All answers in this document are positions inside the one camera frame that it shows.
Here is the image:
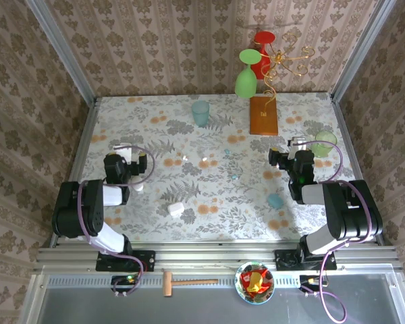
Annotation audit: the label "blue earbud charging case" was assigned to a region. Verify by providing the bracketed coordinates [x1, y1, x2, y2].
[267, 193, 284, 209]

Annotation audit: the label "green plastic cup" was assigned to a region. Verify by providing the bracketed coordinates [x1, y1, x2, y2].
[315, 130, 338, 158]

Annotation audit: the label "floral patterned table cover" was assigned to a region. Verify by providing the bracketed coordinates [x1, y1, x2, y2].
[79, 92, 375, 242]

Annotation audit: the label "teal plastic cup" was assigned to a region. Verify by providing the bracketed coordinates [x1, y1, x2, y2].
[190, 100, 211, 128]

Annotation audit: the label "green wine glass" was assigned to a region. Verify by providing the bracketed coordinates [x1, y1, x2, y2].
[234, 49, 263, 99]

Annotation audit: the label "small circuit board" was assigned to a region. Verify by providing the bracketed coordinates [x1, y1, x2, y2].
[111, 275, 139, 294]
[299, 275, 325, 292]

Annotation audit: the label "perforated metal strip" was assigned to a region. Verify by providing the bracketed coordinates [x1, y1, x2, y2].
[44, 273, 398, 288]

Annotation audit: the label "red candy wrapper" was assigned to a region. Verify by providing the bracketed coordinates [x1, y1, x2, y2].
[240, 267, 271, 294]

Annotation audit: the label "wooden mallet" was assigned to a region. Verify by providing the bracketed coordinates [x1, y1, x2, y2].
[162, 271, 219, 298]

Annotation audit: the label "yellow candy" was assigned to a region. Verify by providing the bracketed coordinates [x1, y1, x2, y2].
[248, 271, 263, 293]

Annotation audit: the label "red wine glass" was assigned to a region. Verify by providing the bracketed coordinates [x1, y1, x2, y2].
[250, 30, 277, 80]

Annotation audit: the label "patterned ceramic bowl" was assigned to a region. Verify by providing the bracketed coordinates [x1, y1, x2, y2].
[234, 261, 275, 305]

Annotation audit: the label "grey sheet metal platform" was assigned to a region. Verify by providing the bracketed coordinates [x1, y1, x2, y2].
[18, 273, 405, 324]

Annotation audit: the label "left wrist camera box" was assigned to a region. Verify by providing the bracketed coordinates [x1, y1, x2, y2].
[113, 144, 134, 166]

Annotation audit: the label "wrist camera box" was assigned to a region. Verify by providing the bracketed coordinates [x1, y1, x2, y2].
[113, 144, 134, 166]
[288, 136, 307, 160]

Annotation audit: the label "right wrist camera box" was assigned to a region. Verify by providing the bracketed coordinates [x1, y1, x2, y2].
[288, 136, 307, 160]

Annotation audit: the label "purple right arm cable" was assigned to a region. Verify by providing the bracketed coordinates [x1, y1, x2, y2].
[300, 140, 375, 323]

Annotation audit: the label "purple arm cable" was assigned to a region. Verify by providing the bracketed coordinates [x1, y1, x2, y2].
[76, 145, 156, 298]
[300, 140, 375, 323]

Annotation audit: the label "aluminium side rail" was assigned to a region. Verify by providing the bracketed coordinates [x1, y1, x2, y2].
[329, 93, 385, 246]
[49, 97, 101, 248]

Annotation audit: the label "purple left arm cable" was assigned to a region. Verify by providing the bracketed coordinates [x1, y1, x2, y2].
[76, 145, 156, 298]

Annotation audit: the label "gold wire glass rack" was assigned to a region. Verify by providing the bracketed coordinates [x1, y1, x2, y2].
[249, 32, 317, 136]

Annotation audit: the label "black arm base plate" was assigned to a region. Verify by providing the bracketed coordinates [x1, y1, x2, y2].
[95, 250, 156, 273]
[274, 248, 338, 271]

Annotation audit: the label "long aluminium base rail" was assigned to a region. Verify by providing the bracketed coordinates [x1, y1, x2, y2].
[36, 244, 401, 271]

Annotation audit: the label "aluminium frame post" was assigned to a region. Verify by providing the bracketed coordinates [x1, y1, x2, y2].
[24, 0, 99, 106]
[329, 0, 398, 103]

